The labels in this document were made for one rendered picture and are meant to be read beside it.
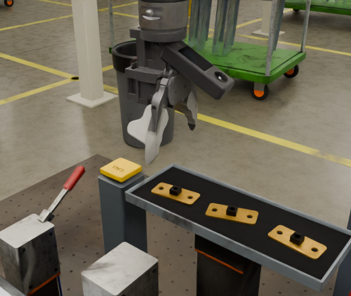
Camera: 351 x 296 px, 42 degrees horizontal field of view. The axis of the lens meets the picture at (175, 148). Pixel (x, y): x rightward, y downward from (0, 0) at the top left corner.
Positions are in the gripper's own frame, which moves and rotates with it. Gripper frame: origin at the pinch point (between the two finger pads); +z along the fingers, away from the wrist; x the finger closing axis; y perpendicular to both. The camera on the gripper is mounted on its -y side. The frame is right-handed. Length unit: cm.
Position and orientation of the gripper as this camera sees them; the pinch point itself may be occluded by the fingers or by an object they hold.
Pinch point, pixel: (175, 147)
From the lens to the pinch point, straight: 78.6
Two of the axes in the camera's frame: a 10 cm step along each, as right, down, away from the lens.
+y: -8.7, -2.3, 4.4
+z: 0.0, 8.9, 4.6
